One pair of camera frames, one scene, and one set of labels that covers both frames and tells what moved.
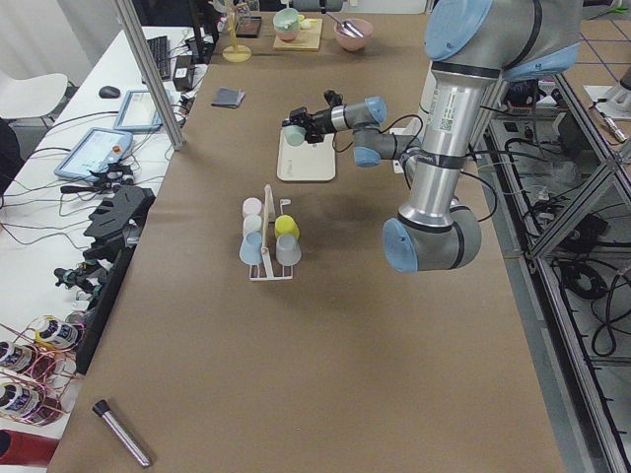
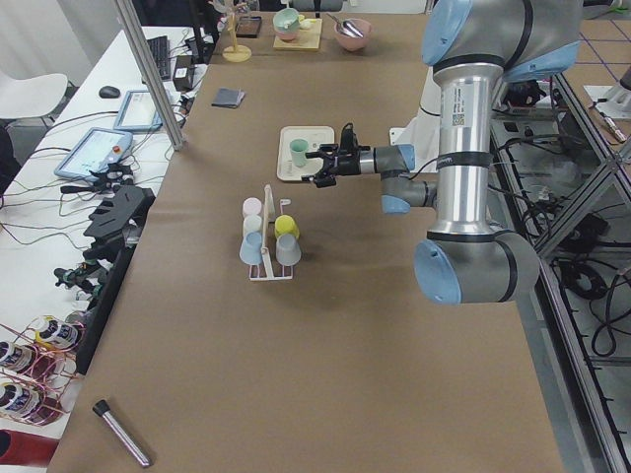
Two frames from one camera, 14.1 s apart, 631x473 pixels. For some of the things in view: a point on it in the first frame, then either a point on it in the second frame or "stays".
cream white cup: (251, 223) stays
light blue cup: (250, 248) stays
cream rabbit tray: (309, 163) stays
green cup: (295, 135) → (298, 148)
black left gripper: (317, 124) → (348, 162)
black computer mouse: (108, 92) stays
